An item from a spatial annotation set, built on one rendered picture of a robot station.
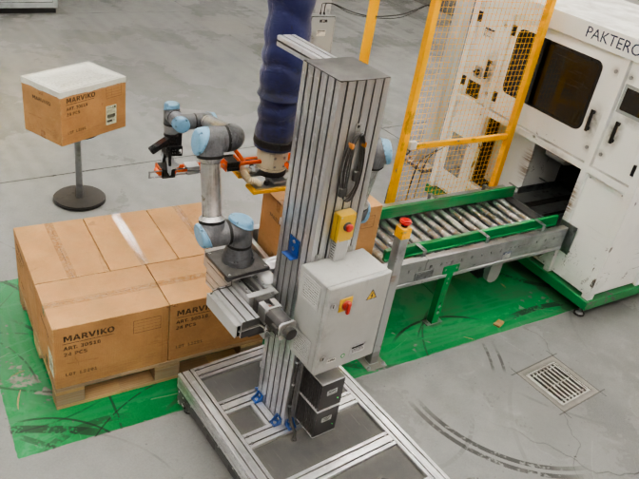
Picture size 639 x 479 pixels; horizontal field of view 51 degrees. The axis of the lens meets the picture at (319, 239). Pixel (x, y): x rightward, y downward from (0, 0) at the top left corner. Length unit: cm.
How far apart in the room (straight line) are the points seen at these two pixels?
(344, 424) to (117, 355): 125
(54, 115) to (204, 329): 202
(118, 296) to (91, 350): 30
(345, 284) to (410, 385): 159
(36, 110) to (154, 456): 271
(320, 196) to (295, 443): 134
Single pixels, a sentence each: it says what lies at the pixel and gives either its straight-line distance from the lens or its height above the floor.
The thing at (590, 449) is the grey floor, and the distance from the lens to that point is 438.
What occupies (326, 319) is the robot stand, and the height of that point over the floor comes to 108.
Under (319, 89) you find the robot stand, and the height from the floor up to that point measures 195.
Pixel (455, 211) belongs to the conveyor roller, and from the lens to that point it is 519.
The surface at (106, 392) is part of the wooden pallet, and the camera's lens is 396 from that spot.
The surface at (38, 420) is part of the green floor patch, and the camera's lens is 389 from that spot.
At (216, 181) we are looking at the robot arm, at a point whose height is 146.
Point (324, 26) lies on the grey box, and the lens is 467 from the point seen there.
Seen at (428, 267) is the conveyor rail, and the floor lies 52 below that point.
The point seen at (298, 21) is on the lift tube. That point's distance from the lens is 337.
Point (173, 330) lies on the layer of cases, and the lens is 381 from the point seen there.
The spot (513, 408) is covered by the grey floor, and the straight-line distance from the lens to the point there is 438.
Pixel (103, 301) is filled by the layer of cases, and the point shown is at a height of 54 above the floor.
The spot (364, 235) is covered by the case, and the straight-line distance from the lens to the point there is 410.
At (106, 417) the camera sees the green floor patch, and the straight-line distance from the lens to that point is 386.
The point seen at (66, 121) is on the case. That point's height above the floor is 80.
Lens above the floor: 280
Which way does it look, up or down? 31 degrees down
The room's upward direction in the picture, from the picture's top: 10 degrees clockwise
